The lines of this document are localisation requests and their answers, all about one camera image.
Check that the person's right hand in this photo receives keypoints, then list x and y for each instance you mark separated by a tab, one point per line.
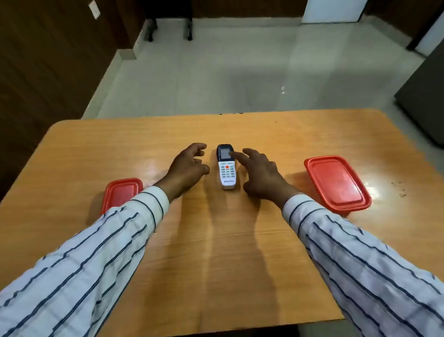
265	178

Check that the person's left hand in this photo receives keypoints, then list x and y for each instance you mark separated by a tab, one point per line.
184	170

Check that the person's right middle finger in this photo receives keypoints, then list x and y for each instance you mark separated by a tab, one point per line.
252	153

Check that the person's left thumb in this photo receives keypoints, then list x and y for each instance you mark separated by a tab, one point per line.
203	170

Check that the person's right thumb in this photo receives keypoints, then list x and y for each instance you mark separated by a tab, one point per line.
249	187

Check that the person's left forearm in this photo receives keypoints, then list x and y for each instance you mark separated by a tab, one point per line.
83	257

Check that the person's right forearm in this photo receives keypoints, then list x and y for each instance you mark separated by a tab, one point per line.
360	264

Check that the white and blue remote control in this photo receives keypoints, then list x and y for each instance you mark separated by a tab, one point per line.
226	172

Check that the small red plastic container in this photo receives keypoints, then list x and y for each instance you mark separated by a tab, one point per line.
121	192

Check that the large red plastic container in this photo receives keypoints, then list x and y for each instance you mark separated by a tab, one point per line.
336	182

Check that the black chair legs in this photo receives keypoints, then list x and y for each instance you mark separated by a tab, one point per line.
168	14

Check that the white door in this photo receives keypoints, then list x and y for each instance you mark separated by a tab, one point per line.
334	10

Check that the dark grey cabinet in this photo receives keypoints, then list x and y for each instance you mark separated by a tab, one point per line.
423	97

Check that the white wall switch plate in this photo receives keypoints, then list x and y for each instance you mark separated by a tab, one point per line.
94	9

